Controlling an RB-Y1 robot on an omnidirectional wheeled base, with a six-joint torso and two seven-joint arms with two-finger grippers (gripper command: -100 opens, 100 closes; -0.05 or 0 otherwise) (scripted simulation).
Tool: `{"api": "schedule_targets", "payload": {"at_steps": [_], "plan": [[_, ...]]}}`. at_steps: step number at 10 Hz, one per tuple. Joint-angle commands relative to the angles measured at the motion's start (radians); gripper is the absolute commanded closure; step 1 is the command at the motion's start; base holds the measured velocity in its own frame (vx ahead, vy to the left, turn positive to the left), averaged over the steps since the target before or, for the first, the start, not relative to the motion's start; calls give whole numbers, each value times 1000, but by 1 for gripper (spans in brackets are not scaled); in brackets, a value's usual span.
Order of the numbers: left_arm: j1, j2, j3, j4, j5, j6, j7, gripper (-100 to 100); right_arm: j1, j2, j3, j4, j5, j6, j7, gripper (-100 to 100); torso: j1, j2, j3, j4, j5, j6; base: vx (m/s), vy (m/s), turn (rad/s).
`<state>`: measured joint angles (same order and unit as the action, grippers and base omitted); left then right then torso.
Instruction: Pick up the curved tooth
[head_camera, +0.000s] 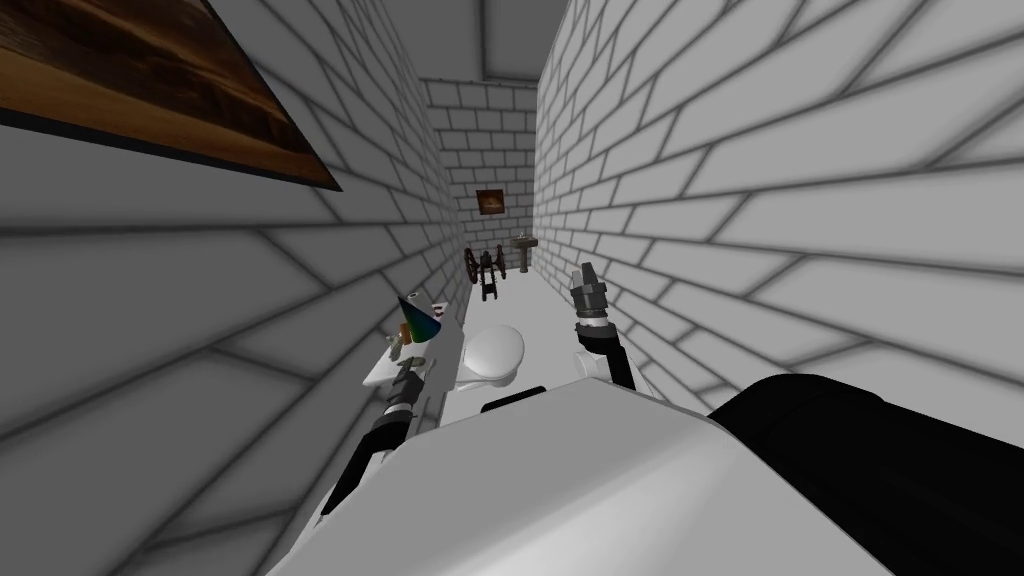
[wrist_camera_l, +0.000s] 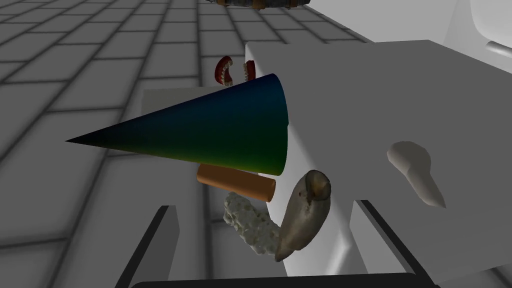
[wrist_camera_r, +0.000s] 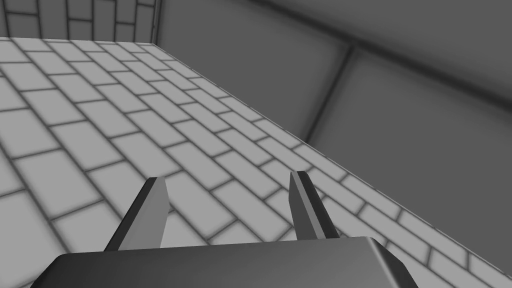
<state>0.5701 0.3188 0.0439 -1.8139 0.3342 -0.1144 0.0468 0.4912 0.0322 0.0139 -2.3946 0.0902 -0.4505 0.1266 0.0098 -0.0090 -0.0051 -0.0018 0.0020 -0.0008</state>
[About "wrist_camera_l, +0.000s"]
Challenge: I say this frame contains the orange cylinder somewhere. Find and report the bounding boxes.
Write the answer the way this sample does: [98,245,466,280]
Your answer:
[196,163,277,203]

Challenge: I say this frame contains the pale grey drawer handle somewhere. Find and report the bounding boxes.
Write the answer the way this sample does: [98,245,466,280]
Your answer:
[386,140,447,209]

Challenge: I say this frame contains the white cupboard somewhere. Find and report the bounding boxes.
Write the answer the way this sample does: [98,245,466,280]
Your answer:
[451,0,512,74]

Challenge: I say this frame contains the dark round object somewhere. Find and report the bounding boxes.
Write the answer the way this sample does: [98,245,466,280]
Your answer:
[215,0,312,11]

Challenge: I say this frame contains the grey rough curved lump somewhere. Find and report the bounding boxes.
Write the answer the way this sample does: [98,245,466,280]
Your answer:
[222,191,282,256]

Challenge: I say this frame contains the brown grey horn shape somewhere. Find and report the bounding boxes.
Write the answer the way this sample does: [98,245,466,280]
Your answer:
[273,169,332,263]

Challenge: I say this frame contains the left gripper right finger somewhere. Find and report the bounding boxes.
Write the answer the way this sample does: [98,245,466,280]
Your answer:
[349,199,437,282]

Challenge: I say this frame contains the red dentures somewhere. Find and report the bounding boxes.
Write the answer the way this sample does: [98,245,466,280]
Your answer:
[214,55,257,87]

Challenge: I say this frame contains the grey bar handle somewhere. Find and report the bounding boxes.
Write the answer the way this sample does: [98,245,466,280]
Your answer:
[485,40,512,62]

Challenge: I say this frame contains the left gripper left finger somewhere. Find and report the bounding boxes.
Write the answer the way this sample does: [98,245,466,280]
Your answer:
[115,204,181,288]

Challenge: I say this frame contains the blue green cone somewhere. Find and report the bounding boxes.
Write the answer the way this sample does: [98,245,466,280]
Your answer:
[64,73,290,177]

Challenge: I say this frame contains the white drawer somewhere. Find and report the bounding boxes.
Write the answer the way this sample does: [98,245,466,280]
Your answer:
[141,39,512,288]

